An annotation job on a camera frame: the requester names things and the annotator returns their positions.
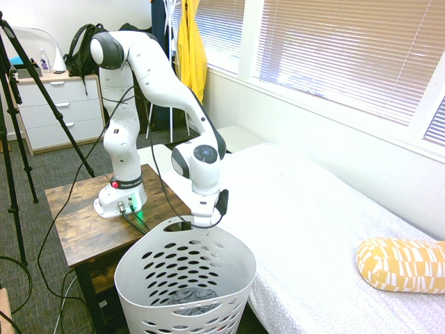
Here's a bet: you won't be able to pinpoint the dark wooden cabinet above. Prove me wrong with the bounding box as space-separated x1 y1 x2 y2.
136 95 191 136

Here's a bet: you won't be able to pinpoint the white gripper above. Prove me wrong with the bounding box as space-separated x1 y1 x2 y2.
191 194 218 230

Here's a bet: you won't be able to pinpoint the white drawer dresser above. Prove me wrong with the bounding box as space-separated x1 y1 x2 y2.
15 74 106 156

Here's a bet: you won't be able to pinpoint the yellow jacket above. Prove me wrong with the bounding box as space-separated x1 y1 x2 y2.
175 0 209 104

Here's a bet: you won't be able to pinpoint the dark blue hanging garment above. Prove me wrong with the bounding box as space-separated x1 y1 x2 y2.
149 0 175 130

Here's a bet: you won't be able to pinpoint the white perforated laundry basket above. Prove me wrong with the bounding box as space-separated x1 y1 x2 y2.
114 215 257 334

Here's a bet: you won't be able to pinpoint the yellow white patterned pillow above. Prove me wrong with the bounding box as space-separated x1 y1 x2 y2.
355 237 445 295

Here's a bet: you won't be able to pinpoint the black camera tripod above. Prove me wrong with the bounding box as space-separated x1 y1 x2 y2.
0 10 96 267

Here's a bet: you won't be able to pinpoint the white coat rack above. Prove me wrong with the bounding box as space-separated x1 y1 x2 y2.
145 0 191 141

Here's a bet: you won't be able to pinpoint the small white window blinds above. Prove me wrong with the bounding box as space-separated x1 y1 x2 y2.
172 0 246 76

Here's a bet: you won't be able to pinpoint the long thin black cable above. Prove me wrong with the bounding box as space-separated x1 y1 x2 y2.
36 85 224 301

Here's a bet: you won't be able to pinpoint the black backpack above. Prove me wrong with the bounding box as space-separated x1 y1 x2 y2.
63 22 106 97

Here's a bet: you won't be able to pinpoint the black floor cable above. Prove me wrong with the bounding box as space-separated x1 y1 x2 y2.
0 255 33 315

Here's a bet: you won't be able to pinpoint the narrow white window blinds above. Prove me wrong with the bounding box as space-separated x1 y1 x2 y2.
423 96 445 143

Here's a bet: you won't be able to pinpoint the white bench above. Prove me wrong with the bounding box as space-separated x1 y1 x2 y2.
215 125 266 154

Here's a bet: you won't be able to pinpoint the white floor cable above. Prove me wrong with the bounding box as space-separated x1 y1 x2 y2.
59 273 78 334

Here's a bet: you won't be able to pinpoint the grey garment with red trim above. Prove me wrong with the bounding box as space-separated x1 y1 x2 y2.
168 287 224 318

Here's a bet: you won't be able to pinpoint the brown cardboard box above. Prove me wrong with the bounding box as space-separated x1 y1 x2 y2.
0 285 14 334

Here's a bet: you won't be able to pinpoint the white desk lamp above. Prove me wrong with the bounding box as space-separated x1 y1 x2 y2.
9 26 67 74

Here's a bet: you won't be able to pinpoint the large white window blinds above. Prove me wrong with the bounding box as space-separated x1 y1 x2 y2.
252 0 445 127

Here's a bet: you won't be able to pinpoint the thick black base cable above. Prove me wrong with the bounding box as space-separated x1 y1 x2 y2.
120 207 149 234
131 205 151 232

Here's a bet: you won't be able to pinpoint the rustic wooden side table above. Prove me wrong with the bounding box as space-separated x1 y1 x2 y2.
44 164 195 334

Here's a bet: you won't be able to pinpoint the grey box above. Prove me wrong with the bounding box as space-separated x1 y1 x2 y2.
15 67 43 80

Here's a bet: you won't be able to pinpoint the bed with white dotted sheet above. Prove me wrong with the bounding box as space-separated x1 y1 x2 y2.
137 141 445 334

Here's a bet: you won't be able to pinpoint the clear plastic bottle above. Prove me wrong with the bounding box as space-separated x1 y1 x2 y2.
38 48 53 74

